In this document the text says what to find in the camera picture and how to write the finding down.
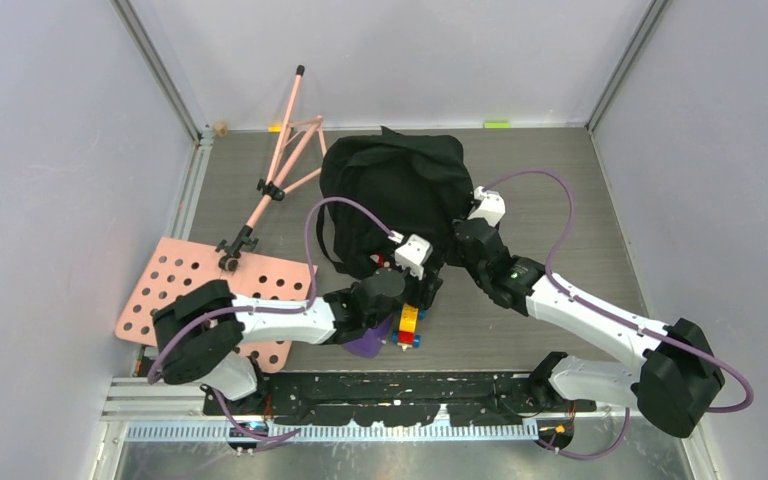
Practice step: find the colourful toy block car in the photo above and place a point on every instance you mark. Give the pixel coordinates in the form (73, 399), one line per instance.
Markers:
(405, 334)

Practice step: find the black backpack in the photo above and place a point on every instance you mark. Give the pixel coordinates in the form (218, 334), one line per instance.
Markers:
(413, 184)

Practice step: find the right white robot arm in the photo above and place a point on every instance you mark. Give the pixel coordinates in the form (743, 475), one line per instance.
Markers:
(661, 370)

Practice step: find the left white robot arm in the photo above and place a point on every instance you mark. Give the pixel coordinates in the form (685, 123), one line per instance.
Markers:
(198, 332)

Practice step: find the pink tripod stand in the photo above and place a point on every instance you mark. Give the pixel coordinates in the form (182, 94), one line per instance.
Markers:
(292, 140)

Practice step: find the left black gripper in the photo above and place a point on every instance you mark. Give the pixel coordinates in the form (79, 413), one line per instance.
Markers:
(424, 288)

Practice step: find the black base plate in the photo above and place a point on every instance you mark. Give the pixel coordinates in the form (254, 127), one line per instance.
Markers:
(401, 399)

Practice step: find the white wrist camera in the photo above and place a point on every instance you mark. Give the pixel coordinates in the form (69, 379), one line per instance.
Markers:
(412, 255)
(487, 205)

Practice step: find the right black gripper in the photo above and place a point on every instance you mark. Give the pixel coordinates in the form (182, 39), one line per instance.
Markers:
(452, 253)

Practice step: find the aluminium frame rail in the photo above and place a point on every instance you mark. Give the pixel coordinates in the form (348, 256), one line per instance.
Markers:
(177, 432)

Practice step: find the pink perforated stand board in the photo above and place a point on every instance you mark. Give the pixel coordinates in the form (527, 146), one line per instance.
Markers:
(177, 267)

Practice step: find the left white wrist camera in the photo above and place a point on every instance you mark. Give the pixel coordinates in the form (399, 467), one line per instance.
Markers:
(412, 255)

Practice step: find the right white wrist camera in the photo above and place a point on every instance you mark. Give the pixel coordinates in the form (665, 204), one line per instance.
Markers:
(487, 205)

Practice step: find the purple stapler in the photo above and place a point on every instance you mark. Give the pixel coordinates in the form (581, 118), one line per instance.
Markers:
(371, 342)

